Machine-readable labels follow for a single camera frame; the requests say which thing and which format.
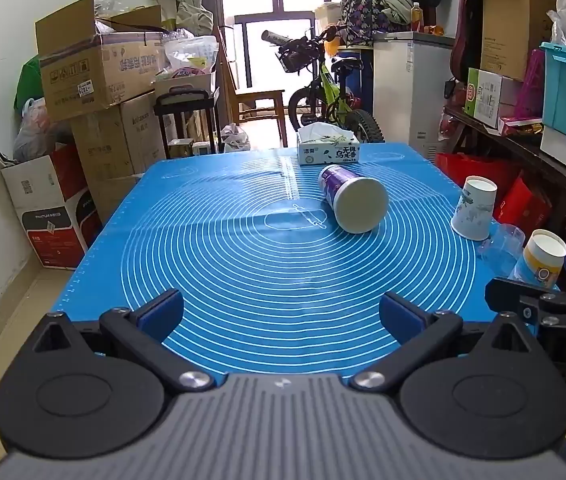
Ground white chest freezer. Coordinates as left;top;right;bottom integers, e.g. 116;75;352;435
372;31;456;162

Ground white and red carton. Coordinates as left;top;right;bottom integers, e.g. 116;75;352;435
0;142;104;271

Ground small white plastic bag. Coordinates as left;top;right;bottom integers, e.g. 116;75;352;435
220;122;252;154

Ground red bags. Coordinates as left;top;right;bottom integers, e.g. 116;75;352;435
435;152;554;241

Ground purple paper cup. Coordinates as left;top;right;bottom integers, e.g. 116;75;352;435
318;164;390;235

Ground black trolley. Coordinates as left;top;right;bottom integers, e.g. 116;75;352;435
153;87;222;157

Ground clear plastic cup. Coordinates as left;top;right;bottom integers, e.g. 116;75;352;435
478;223;526;278

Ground dark red bag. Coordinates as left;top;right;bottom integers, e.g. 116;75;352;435
450;0;487;84

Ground green bicycle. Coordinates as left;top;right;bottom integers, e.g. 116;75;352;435
262;24;386;145

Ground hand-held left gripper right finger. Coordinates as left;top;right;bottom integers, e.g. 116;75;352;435
350;291;546;392

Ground white patterned paper cup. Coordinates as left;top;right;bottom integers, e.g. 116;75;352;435
450;176;498;241

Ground open cardboard box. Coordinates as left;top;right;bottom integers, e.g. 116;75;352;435
34;0;166;122

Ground brown cardboard box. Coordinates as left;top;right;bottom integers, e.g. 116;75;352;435
70;91;166;223

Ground floral bag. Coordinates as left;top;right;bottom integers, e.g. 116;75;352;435
340;0;390;47

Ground white tissue box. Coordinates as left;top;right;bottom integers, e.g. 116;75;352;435
297;122;360;167

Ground pink plastic item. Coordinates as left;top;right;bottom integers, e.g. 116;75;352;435
514;49;547;119

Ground blue silicone mat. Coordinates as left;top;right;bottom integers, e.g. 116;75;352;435
56;142;560;387

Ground wooden chair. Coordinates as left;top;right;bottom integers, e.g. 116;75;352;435
218;25;288;148

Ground dark wooden shelf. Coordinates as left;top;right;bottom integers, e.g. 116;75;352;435
443;105;566;261

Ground grey green cloth pile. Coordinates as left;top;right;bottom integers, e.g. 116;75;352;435
380;0;417;27

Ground green bag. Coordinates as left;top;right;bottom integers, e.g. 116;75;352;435
14;56;45;111

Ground tall cardboard box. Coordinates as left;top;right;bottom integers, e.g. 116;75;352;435
480;0;557;82

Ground yellow and white paper cup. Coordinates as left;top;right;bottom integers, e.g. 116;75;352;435
508;229;566;289

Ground clear plastic bag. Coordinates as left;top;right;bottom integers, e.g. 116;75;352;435
163;35;220;82

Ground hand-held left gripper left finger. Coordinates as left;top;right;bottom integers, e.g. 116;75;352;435
30;289;215;394

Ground green and white box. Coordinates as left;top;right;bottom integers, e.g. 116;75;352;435
464;67;522;129

